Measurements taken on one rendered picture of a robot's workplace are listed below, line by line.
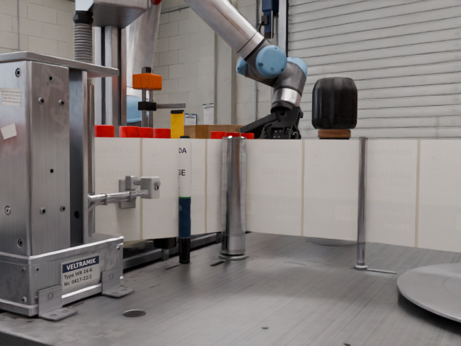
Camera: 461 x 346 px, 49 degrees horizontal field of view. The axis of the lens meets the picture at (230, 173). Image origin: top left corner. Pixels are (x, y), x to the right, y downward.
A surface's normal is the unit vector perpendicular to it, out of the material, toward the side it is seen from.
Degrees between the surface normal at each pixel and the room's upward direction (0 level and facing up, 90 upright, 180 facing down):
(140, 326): 0
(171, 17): 90
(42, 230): 90
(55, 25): 90
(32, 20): 90
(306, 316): 0
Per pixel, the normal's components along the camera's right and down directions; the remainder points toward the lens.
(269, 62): 0.14, 0.14
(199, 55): -0.64, 0.04
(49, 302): 0.88, 0.04
